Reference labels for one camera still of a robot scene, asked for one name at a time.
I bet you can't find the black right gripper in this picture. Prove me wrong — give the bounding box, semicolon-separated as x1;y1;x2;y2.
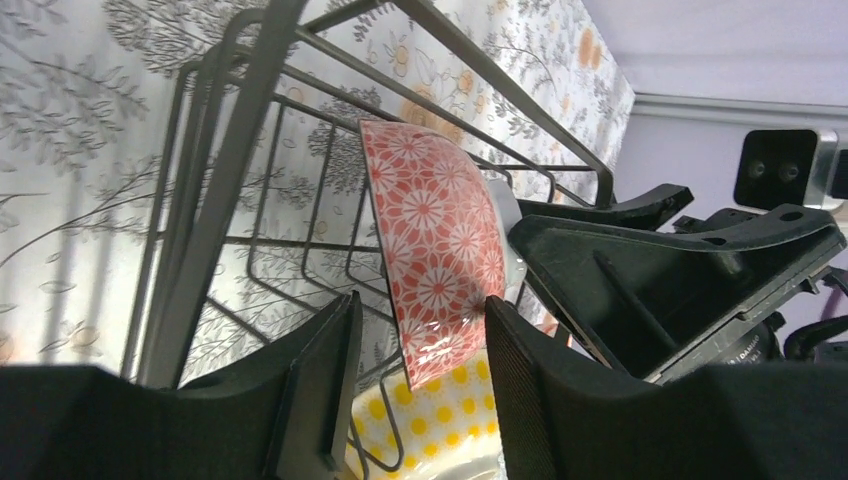
508;204;847;383

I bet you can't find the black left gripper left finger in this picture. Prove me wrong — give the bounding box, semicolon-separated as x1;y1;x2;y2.
1;293;363;479

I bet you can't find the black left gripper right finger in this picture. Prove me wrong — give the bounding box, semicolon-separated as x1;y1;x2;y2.
485;296;847;479

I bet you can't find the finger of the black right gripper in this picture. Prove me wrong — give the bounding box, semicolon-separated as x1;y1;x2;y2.
518;184;694;231

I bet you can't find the yellow dotted white bowl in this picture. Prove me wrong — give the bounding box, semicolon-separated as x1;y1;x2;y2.
345;350;507;479

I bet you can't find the pink patterned bowl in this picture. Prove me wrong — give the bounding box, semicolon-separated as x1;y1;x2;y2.
358;119;509;391

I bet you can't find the floral patterned table mat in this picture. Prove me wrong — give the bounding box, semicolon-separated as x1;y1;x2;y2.
0;0;636;480

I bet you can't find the black wire dish rack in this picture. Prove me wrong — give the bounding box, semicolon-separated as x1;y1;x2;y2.
119;0;617;475

